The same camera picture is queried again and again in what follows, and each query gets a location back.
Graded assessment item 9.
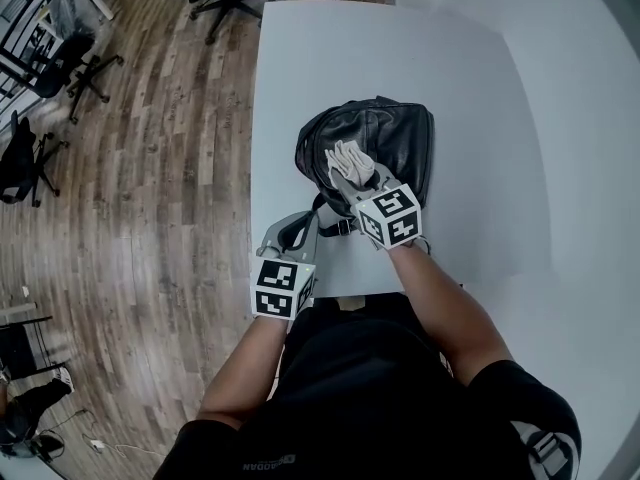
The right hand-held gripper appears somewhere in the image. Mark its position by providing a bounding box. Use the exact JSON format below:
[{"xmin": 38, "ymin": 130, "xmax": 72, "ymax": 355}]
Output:
[{"xmin": 328, "ymin": 163, "xmax": 431, "ymax": 254}]

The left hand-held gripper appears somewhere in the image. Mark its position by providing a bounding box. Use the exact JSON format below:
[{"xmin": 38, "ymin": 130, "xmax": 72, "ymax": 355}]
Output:
[{"xmin": 249, "ymin": 210, "xmax": 321, "ymax": 322}]

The black leather backpack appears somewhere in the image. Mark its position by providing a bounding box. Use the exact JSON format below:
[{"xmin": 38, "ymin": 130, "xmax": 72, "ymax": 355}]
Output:
[{"xmin": 294, "ymin": 95, "xmax": 436, "ymax": 239}]

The person's black shirt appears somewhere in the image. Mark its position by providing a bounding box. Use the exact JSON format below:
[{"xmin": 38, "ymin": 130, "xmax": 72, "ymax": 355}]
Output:
[{"xmin": 157, "ymin": 295, "xmax": 584, "ymax": 480}]

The grey shoulder strap with buckle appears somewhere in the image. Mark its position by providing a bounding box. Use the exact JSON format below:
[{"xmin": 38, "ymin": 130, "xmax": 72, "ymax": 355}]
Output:
[{"xmin": 509, "ymin": 415, "xmax": 581, "ymax": 480}]

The black folding chair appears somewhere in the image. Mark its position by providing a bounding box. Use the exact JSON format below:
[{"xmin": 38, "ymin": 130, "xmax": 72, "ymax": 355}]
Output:
[{"xmin": 0, "ymin": 315, "xmax": 69, "ymax": 382}]

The person's right forearm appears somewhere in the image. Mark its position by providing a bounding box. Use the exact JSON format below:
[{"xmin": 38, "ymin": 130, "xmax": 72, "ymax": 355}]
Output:
[{"xmin": 388, "ymin": 245, "xmax": 516, "ymax": 389}]

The white cloth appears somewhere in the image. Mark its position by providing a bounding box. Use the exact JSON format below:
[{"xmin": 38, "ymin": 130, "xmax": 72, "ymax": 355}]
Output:
[{"xmin": 324, "ymin": 139, "xmax": 377, "ymax": 189}]

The person's left forearm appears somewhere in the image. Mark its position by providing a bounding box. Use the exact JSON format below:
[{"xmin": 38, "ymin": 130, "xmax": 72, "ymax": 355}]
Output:
[{"xmin": 197, "ymin": 315, "xmax": 289, "ymax": 424}]

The black metal railing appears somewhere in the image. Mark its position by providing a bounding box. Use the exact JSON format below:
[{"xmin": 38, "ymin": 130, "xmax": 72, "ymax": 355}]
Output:
[{"xmin": 0, "ymin": 0, "xmax": 66, "ymax": 99}]

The plastic-covered office chair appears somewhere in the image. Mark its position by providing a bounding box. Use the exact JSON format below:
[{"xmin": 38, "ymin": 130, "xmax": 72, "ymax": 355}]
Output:
[{"xmin": 47, "ymin": 0, "xmax": 99, "ymax": 39}]

